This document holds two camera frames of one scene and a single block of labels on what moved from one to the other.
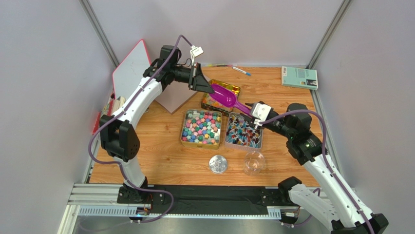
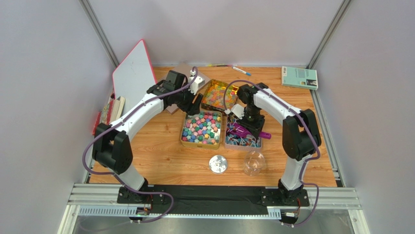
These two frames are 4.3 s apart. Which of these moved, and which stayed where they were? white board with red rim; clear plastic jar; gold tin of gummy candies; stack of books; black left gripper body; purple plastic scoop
Moved: purple plastic scoop; black left gripper body
Stayed: white board with red rim; clear plastic jar; stack of books; gold tin of gummy candies
